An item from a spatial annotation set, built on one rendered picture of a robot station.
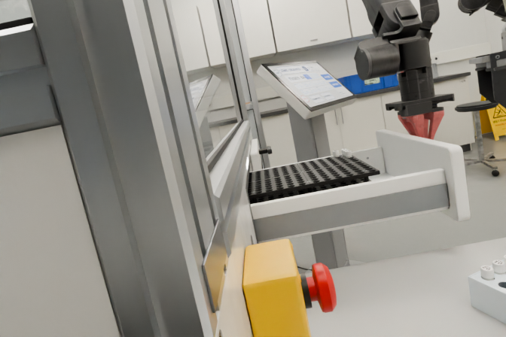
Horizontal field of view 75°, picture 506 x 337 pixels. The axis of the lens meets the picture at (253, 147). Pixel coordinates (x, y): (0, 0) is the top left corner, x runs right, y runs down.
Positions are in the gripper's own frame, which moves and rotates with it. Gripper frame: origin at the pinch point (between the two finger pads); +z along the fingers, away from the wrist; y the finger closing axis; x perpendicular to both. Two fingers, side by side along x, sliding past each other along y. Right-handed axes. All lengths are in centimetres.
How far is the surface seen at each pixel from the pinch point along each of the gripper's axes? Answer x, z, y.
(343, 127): -304, 28, -58
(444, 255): 15.0, 14.0, 5.9
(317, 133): -96, 5, 4
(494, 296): 29.4, 11.5, 8.2
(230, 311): 45, -2, 33
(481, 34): -386, -50, -271
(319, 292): 37.8, 2.5, 27.4
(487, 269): 27.7, 9.3, 7.6
